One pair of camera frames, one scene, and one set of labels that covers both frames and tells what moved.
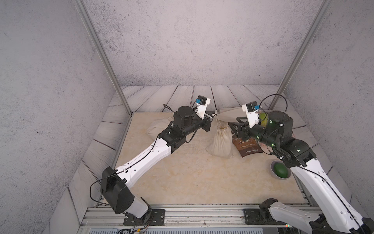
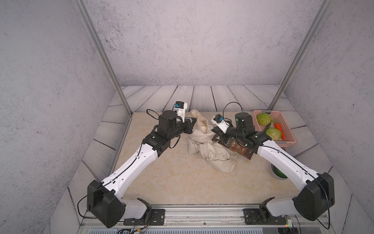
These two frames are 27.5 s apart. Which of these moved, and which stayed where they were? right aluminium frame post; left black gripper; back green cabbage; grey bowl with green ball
Moved: left black gripper
Stayed: grey bowl with green ball; back green cabbage; right aluminium frame post
